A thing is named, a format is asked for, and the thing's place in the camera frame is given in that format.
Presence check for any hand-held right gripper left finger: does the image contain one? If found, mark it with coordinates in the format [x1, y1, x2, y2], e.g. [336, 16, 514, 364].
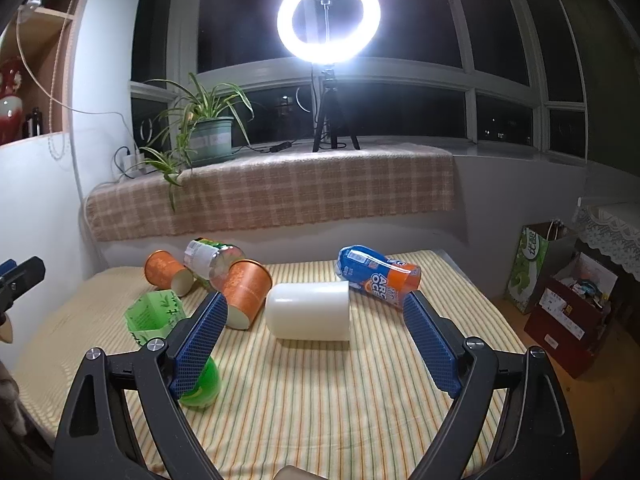
[52, 290, 231, 480]

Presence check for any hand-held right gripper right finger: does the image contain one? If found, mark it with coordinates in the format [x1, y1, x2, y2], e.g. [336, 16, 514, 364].
[402, 290, 583, 480]

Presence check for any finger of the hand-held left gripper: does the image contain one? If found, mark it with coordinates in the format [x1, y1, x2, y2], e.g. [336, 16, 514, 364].
[0, 256, 47, 313]

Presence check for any white cup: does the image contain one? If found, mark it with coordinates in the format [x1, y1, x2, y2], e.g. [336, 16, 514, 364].
[264, 280, 351, 349]

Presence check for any orange paper cup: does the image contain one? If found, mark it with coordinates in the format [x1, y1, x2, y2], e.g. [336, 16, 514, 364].
[219, 258, 274, 331]
[143, 249, 195, 297]

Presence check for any green paper box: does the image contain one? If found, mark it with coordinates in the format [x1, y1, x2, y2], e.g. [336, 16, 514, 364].
[123, 289, 187, 349]

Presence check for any blue and orange bottle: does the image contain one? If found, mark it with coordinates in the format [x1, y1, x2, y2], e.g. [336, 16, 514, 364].
[333, 244, 423, 309]

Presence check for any striped yellow tablecloth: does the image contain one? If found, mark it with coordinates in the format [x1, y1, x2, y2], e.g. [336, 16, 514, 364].
[10, 247, 532, 480]

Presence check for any green gift bag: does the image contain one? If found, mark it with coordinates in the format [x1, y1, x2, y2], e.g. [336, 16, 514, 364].
[504, 222, 576, 316]

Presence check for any red cardboard box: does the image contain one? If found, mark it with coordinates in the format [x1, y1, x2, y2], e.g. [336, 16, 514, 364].
[523, 259, 621, 380]

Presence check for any dark small bottle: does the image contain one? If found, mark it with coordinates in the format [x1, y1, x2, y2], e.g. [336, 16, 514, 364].
[24, 107, 44, 139]

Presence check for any white power strip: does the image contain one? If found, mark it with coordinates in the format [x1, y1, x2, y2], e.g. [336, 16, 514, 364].
[117, 147, 149, 179]

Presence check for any plaid windowsill cloth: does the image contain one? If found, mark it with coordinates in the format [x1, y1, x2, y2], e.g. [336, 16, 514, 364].
[82, 142, 457, 244]

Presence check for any red and white vase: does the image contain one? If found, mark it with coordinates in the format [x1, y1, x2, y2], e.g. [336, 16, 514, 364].
[0, 57, 26, 146]

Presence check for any potted spider plant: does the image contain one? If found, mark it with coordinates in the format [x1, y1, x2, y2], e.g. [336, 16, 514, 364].
[137, 72, 256, 212]

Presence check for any white lace cloth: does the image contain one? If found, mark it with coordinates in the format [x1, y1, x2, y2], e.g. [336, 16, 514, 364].
[572, 202, 640, 281]

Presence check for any wooden shelf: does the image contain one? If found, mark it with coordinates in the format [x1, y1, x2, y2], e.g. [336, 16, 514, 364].
[0, 0, 97, 147]

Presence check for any black tripod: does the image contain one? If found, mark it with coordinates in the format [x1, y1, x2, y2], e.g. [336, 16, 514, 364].
[310, 64, 362, 154]

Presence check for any black cable with switch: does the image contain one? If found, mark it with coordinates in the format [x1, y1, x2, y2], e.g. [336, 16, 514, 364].
[232, 139, 321, 156]

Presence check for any white window frame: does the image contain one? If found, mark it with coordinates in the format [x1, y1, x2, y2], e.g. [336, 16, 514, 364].
[129, 0, 592, 167]

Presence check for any ring light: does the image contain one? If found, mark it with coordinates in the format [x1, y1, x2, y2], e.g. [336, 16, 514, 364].
[276, 0, 384, 66]

